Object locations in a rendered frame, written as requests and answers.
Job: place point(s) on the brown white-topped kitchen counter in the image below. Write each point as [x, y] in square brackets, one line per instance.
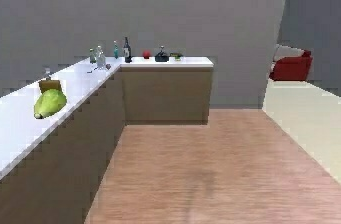
[151, 93]

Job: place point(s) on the green dish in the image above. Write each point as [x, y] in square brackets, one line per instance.
[176, 55]

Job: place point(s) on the red apple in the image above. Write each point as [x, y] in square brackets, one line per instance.
[146, 54]

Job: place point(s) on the dark wine bottle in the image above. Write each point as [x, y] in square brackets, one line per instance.
[127, 51]

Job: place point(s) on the teal spray bottle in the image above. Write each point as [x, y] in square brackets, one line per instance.
[115, 50]

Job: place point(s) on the clear glass bottle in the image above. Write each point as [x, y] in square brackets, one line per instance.
[100, 59]

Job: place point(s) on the green glass bottle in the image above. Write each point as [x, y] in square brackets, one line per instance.
[92, 56]

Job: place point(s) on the green lettuce head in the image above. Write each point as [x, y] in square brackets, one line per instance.
[49, 103]

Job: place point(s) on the brown bread loaf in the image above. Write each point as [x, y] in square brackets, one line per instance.
[49, 85]

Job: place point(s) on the small grey shaker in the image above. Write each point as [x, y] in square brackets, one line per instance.
[47, 74]

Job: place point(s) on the red sofa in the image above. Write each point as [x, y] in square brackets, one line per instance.
[291, 68]

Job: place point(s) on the white pillow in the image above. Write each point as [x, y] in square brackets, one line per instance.
[286, 52]

